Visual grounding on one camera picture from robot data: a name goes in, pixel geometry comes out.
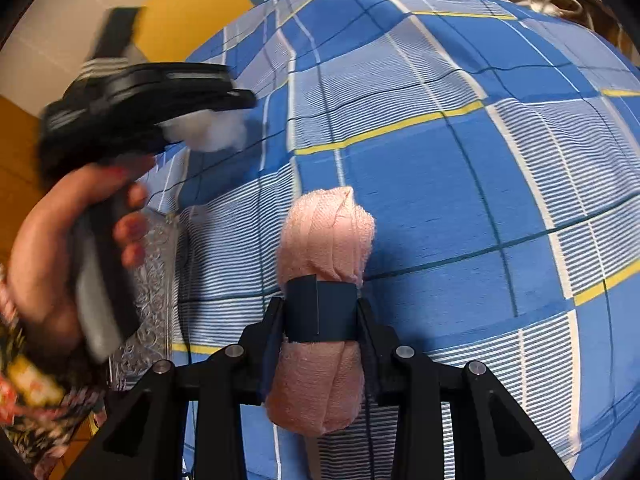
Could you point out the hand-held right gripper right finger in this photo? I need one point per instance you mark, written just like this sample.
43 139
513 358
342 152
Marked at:
369 360

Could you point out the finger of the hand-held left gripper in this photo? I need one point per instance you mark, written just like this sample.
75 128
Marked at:
225 100

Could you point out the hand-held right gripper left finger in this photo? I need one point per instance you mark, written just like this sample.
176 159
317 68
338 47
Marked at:
270 360

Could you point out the pink towel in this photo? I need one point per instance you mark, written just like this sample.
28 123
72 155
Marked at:
320 240

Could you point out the clear ornate box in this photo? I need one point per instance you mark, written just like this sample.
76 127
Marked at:
155 300

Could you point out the person's left forearm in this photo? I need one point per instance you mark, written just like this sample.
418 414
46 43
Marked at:
30 400

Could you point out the person's left hand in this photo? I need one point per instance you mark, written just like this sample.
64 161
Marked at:
45 260

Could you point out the yellow blue grey headboard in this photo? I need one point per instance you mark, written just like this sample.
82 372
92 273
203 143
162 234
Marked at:
200 10

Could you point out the wooden cabinet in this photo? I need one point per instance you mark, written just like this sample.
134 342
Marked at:
15 160

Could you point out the yellow box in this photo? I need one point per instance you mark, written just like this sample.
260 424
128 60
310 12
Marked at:
95 422

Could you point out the blue plaid bed sheet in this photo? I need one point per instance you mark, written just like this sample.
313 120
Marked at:
450 185

